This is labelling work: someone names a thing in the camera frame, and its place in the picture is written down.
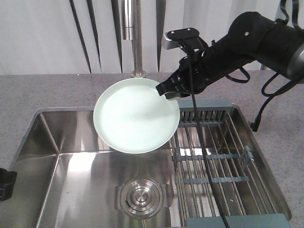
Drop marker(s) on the steel sink drain strainer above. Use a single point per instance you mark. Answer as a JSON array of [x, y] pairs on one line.
[[143, 198]]

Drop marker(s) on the stainless steel sink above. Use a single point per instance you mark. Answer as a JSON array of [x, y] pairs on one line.
[[66, 177]]

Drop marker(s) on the stainless steel faucet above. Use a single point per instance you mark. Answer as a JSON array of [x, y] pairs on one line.
[[132, 30]]

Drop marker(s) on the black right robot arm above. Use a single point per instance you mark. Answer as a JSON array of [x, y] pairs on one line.
[[251, 37]]

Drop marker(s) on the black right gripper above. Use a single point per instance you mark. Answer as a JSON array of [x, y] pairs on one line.
[[191, 76]]

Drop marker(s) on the light green round plate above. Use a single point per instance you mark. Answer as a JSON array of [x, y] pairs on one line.
[[131, 117]]

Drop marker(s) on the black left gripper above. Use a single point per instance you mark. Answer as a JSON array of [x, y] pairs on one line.
[[7, 181]]

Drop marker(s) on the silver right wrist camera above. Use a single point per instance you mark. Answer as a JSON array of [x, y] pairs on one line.
[[174, 38]]

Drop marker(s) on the white pleated curtain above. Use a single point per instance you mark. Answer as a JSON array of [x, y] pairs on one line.
[[85, 36]]

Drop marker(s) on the grey dish drying rack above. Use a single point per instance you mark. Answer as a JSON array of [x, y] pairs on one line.
[[224, 170]]

